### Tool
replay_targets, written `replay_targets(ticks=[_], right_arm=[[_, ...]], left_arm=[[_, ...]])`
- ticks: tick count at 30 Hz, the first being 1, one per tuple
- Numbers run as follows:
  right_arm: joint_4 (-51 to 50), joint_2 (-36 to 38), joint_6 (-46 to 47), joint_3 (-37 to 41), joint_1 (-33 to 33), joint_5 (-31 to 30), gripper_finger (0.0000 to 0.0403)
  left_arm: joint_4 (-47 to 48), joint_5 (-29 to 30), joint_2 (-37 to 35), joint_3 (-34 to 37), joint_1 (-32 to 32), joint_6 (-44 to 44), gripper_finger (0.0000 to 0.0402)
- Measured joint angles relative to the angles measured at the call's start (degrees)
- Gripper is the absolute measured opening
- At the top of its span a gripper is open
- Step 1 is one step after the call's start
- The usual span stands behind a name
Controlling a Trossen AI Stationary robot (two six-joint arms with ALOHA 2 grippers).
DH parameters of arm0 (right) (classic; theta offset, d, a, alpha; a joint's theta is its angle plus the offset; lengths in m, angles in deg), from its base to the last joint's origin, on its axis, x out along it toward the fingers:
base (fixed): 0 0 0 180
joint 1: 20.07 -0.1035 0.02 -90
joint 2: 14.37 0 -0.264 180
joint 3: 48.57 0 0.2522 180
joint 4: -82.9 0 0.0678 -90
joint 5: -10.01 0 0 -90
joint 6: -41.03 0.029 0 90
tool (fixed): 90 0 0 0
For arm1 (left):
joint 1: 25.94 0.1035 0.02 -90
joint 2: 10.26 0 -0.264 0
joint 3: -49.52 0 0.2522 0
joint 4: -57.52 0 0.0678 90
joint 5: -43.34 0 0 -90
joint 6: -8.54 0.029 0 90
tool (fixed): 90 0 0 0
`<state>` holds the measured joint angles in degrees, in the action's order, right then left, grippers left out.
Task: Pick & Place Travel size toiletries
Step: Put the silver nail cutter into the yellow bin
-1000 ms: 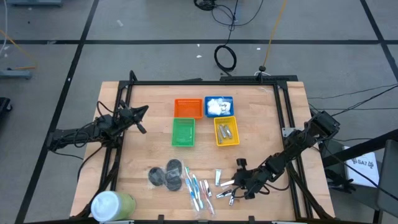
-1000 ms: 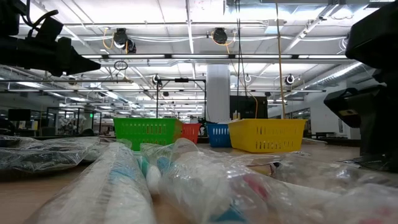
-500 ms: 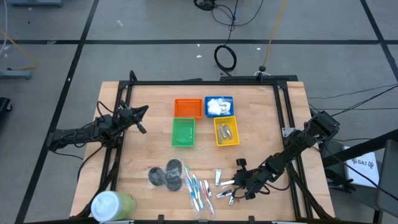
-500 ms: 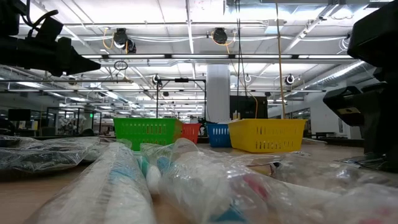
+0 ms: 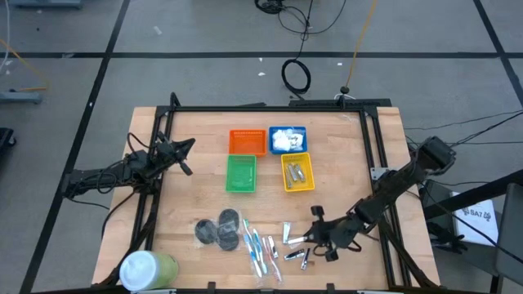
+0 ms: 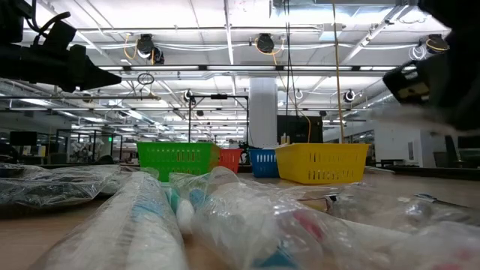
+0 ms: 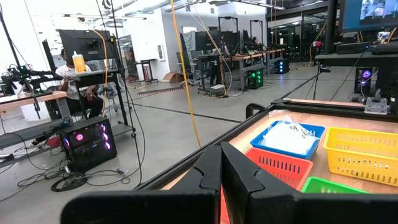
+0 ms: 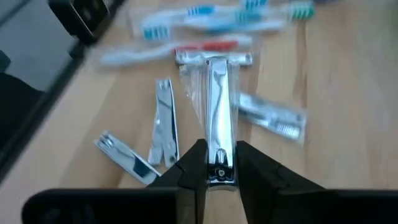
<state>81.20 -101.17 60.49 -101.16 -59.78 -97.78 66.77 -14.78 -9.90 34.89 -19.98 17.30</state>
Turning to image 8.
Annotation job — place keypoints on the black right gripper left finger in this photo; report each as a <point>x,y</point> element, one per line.
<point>192,174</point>

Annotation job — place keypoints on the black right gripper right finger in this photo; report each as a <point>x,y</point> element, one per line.
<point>264,183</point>

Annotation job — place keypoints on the silver nail clipper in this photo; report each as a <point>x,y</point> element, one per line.
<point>192,58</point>
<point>220,124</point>
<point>127,157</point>
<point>164,124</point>

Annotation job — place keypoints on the packaged white toothbrush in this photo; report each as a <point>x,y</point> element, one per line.
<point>273,119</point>

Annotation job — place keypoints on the green-bristled toothbrush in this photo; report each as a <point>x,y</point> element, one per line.
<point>300,11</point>

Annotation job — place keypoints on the red toothbrush in bag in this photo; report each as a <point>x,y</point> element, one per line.
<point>202,46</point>

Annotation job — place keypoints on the black metal table frame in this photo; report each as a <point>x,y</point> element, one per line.
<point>37,119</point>

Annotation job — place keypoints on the small black camera box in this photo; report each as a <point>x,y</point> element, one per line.
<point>81,17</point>

